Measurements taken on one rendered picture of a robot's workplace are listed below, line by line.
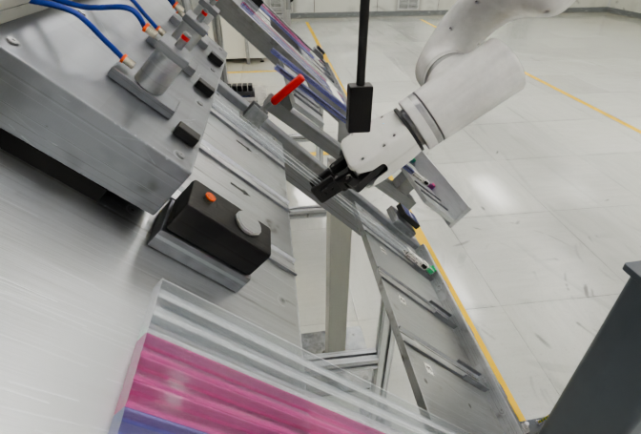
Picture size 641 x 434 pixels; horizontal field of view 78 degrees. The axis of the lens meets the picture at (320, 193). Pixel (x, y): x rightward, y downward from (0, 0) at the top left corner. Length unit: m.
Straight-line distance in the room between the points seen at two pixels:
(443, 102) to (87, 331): 0.48
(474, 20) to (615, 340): 0.78
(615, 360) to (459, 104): 0.76
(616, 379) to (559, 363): 0.58
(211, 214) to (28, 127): 0.12
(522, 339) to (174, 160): 1.60
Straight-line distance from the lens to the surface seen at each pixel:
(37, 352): 0.24
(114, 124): 0.28
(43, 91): 0.29
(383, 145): 0.56
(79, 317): 0.25
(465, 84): 0.58
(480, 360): 0.69
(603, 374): 1.20
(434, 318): 0.68
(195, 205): 0.29
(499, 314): 1.81
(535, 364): 1.70
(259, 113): 0.62
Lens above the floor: 1.27
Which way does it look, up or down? 33 degrees down
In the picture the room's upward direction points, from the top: straight up
